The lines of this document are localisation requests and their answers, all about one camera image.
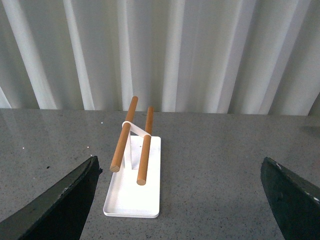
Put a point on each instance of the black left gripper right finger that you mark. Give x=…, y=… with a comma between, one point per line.
x=294, y=201

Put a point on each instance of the white rack with wooden bars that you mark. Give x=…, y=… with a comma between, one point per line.
x=134, y=189

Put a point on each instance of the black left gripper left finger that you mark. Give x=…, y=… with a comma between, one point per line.
x=60, y=213

